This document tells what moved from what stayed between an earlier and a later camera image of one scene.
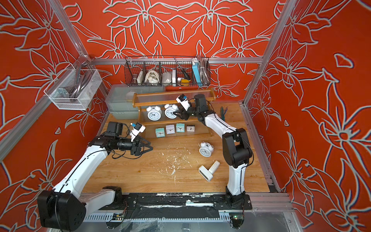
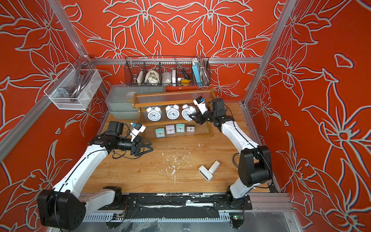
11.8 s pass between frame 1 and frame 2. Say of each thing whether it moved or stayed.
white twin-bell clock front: stayed
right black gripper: moved
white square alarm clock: stayed
